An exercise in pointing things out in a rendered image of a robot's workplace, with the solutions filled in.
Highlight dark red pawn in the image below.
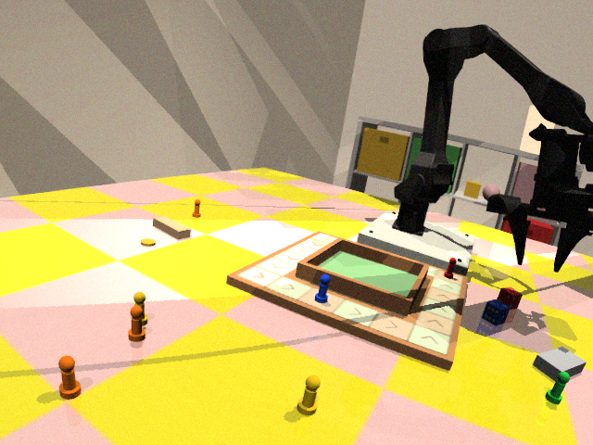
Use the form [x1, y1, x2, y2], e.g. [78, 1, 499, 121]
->
[444, 258, 457, 279]

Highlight yellow flat disc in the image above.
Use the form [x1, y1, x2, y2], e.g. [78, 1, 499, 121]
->
[141, 238, 156, 247]

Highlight red die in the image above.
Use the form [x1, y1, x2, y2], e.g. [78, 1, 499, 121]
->
[497, 287, 523, 309]

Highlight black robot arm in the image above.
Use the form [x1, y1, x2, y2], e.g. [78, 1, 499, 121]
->
[391, 24, 593, 236]

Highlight dark blue die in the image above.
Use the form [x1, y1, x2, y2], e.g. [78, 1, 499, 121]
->
[482, 300, 511, 325]

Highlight tan rectangular block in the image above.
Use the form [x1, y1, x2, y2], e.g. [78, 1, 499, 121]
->
[153, 216, 191, 240]

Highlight blue pawn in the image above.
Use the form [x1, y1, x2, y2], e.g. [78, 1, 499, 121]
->
[315, 275, 331, 303]

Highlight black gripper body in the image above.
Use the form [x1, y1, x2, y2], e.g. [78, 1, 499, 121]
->
[486, 165, 593, 232]

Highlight yellow game pawn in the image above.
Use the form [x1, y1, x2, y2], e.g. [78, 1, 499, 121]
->
[133, 292, 148, 326]
[297, 375, 321, 415]

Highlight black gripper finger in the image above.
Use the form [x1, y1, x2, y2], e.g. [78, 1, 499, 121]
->
[553, 228, 593, 273]
[503, 217, 531, 265]

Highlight orange pawn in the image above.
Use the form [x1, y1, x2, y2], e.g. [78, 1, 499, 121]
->
[192, 199, 201, 218]
[58, 356, 82, 400]
[128, 305, 145, 342]

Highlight green pawn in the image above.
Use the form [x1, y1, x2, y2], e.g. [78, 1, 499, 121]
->
[545, 372, 570, 404]

